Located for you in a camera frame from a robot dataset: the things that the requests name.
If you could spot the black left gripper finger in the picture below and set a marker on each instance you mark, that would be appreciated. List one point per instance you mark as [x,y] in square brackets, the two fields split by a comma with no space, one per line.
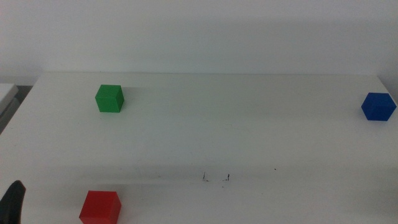
[12,205]

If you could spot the red cube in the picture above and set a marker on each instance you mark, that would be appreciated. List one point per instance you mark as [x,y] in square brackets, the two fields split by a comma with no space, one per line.
[99,208]

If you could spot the green cube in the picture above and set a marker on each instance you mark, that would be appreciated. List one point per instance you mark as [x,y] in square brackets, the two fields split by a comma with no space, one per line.
[109,99]

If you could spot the blue cube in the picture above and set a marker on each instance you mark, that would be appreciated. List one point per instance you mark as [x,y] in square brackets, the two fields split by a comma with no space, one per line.
[377,107]

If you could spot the white side table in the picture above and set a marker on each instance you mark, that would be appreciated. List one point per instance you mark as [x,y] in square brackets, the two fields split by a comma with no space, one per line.
[6,91]

